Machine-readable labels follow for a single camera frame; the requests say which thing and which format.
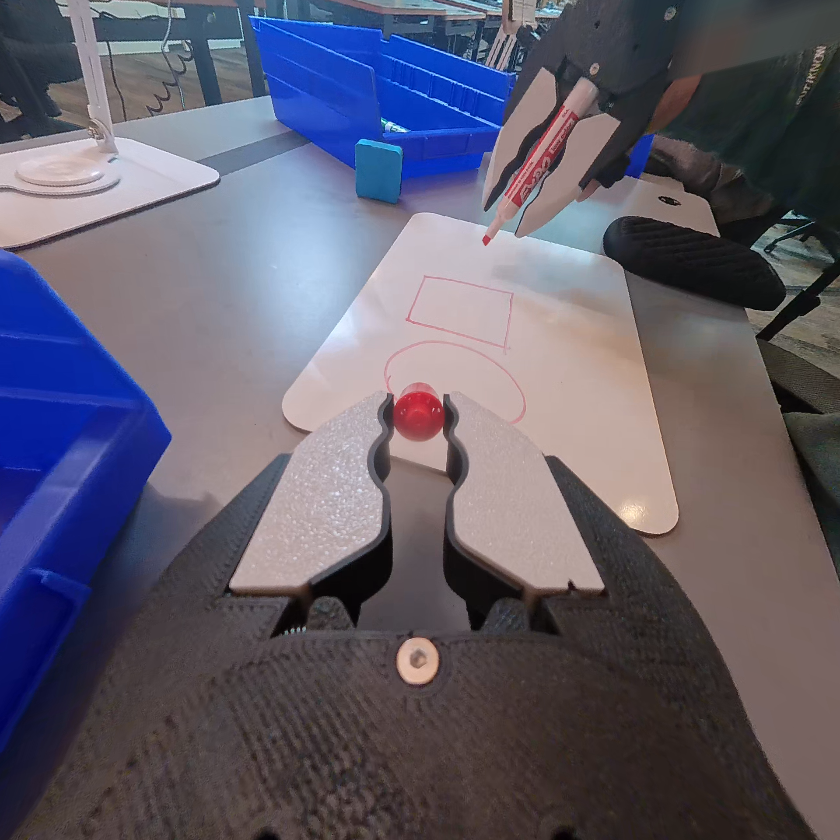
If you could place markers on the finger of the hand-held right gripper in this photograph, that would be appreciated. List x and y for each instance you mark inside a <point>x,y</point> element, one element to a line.
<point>519,131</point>
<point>578,164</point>

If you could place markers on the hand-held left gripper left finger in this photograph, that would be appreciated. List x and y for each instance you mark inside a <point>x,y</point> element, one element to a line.
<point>315,512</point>

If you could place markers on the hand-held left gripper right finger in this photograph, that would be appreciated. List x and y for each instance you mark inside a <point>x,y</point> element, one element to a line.
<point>525,512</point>

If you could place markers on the red dry-erase marker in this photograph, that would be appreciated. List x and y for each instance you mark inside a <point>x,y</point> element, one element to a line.
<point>538,164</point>

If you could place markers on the red marker cap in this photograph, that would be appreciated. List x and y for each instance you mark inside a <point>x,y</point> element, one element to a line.
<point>420,414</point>

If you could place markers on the blue whiteboard eraser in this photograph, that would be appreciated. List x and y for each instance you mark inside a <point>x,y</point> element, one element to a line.
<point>379,171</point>

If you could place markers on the white whiteboard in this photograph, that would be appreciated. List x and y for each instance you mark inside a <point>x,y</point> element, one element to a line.
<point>578,355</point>

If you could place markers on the blue plastic bin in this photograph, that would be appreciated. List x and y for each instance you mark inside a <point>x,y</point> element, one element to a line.
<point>639,155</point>
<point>341,92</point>
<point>53,446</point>

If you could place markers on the person's right hand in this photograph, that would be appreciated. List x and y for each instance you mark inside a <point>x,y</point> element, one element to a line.
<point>676,103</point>

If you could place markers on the wooden desk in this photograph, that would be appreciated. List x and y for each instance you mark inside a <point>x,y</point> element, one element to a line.
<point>394,13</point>
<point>184,13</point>

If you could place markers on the green sweatshirt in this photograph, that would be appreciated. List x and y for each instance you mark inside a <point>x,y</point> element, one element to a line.
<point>817,486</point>

